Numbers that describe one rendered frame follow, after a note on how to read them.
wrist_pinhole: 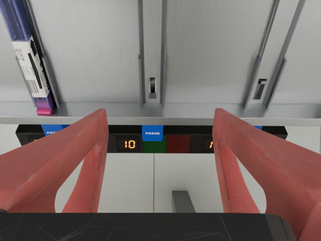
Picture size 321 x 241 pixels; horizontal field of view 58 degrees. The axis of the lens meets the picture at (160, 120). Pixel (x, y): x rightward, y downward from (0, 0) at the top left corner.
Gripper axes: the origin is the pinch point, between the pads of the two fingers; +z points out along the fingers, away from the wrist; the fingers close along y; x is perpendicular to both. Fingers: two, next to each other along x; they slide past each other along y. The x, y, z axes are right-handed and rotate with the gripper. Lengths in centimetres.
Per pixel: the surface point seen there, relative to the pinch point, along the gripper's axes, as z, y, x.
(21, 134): 18.3, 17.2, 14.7
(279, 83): 16.1, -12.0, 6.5
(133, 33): 15.1, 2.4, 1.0
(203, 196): 59, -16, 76
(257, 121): 14.5, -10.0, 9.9
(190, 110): 15.4, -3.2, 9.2
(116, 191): 60, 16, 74
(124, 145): 18.7, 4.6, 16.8
